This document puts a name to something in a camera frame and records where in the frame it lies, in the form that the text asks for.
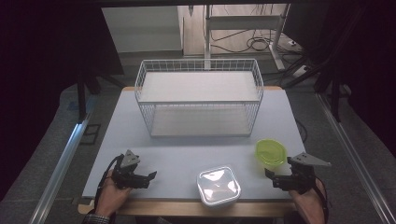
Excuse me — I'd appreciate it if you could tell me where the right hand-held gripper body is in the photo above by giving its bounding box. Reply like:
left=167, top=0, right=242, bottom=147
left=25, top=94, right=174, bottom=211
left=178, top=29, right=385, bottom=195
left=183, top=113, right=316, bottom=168
left=286, top=151, right=332, bottom=195

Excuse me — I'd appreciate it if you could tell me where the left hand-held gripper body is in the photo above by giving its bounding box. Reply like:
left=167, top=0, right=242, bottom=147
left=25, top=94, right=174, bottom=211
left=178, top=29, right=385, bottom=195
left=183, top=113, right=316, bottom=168
left=110, top=149, right=142, bottom=190

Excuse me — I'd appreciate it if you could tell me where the green translucent bowl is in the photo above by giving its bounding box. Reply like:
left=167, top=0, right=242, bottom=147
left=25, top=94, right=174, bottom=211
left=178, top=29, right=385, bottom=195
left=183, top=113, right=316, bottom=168
left=254, top=138, right=288, bottom=172

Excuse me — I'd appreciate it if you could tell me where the white square lidded container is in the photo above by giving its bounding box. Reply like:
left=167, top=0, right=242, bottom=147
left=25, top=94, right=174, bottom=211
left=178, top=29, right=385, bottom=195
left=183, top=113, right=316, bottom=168
left=195, top=164, right=242, bottom=209

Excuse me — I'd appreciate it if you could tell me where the white wire rack shelf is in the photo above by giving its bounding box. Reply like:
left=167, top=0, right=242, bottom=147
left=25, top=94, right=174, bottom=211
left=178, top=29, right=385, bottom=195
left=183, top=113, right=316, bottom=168
left=134, top=58, right=265, bottom=138

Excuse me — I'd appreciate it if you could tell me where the person's right hand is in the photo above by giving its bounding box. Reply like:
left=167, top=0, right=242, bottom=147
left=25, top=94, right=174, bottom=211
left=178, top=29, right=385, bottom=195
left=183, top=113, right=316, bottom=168
left=288, top=178, right=327, bottom=220

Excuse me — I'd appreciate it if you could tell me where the person's left hand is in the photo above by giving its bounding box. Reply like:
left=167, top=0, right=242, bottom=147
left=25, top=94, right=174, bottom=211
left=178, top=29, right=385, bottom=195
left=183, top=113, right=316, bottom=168
left=94, top=169, right=134, bottom=218

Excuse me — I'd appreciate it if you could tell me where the black metal stand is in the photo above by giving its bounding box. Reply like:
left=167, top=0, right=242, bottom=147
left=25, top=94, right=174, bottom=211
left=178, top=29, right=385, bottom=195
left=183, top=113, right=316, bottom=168
left=313, top=70, right=345, bottom=123
left=76, top=70, right=126, bottom=123

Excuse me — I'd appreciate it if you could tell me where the white power strip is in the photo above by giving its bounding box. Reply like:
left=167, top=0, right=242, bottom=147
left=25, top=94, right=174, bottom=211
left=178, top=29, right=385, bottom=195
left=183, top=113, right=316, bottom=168
left=291, top=64, right=313, bottom=78

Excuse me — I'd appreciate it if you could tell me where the grey partition panel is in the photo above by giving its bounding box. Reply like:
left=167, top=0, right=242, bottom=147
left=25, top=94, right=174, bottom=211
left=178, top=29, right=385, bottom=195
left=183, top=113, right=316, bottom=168
left=101, top=6, right=184, bottom=54

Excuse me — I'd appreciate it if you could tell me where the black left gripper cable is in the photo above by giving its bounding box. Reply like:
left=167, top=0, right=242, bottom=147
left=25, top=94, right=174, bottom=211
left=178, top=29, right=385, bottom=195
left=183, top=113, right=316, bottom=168
left=93, top=154, right=123, bottom=216

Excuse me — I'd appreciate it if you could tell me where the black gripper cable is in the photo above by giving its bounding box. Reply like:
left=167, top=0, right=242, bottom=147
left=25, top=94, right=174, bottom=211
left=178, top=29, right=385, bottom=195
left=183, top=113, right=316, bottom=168
left=315, top=176, right=331, bottom=224
left=93, top=154, right=123, bottom=216

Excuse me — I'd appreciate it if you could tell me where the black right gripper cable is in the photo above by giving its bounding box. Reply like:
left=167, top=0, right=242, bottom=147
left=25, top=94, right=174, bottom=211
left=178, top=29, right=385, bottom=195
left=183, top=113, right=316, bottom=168
left=315, top=176, right=331, bottom=224

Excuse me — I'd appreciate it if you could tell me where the thin black table cable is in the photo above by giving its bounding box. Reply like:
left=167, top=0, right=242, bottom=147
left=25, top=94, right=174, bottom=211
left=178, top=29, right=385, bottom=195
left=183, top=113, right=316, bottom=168
left=295, top=119, right=309, bottom=145

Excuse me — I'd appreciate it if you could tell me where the aluminium rail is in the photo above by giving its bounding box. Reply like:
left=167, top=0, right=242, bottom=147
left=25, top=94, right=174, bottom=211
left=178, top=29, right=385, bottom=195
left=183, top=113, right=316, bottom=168
left=315, top=92, right=396, bottom=224
left=29, top=114, right=94, bottom=224

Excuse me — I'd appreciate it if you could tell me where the black floor cable bundle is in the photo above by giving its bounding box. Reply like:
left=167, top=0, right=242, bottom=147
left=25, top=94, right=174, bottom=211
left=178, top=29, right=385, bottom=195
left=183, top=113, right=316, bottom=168
left=210, top=28, right=283, bottom=54

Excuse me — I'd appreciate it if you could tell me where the white metal desk frame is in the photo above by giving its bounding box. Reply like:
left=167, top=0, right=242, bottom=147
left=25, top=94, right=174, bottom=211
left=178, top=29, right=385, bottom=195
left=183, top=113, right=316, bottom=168
left=203, top=4, right=291, bottom=71

